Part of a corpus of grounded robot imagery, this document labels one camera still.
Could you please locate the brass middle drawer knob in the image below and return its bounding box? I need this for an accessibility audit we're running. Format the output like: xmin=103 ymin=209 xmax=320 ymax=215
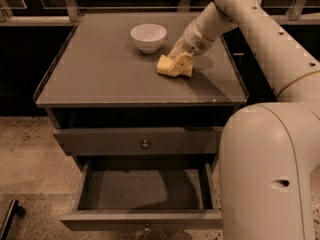
xmin=144 ymin=223 xmax=151 ymax=232

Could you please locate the brass top drawer knob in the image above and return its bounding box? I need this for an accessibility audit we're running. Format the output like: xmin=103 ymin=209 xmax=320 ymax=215
xmin=141 ymin=140 xmax=150 ymax=149

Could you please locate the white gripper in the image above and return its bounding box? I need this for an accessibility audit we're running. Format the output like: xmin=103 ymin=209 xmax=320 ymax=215
xmin=167 ymin=20 xmax=212 ymax=77

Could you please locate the grey open middle drawer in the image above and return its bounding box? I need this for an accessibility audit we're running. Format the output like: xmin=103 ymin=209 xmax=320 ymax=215
xmin=61 ymin=156 xmax=222 ymax=231

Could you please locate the brass drawer knob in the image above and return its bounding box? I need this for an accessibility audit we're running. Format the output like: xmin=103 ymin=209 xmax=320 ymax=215
xmin=141 ymin=140 xmax=150 ymax=149
xmin=144 ymin=223 xmax=151 ymax=232

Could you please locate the grey top drawer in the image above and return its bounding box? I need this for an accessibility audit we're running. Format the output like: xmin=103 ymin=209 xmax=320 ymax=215
xmin=54 ymin=127 xmax=222 ymax=156

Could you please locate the yellow sponge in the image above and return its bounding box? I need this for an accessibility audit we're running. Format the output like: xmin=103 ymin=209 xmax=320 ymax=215
xmin=157 ymin=55 xmax=173 ymax=76

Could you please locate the metal window railing frame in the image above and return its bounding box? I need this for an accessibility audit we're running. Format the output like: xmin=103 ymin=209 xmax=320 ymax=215
xmin=0 ymin=0 xmax=320 ymax=26

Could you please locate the grey drawer cabinet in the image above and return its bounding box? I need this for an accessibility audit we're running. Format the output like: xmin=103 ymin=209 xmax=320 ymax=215
xmin=33 ymin=11 xmax=250 ymax=172

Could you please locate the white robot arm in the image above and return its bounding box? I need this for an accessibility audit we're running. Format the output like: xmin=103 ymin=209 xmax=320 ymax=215
xmin=182 ymin=0 xmax=320 ymax=240

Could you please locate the white ceramic bowl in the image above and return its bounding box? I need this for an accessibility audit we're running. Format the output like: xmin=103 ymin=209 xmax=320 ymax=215
xmin=130 ymin=24 xmax=167 ymax=54

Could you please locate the black wheeled cart base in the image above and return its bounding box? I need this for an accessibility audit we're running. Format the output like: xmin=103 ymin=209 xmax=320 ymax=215
xmin=0 ymin=199 xmax=25 ymax=240

